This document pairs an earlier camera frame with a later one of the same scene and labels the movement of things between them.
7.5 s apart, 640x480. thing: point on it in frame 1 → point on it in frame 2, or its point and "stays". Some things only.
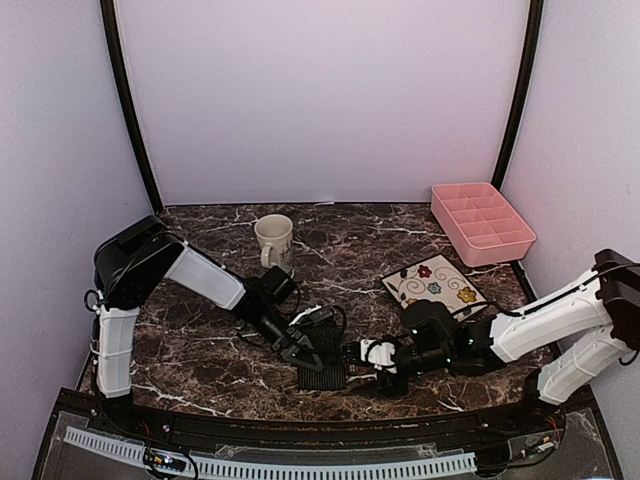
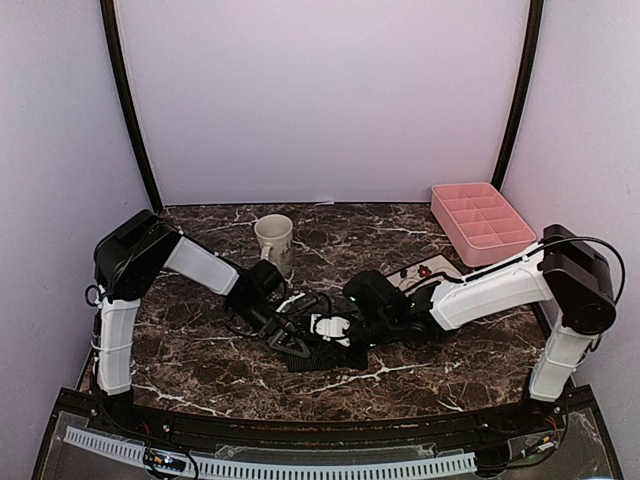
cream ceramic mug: x=275 y=231 stays
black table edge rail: x=317 y=431 stays
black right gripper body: x=383 y=375 → x=380 y=331
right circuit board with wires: x=532 y=446 stays
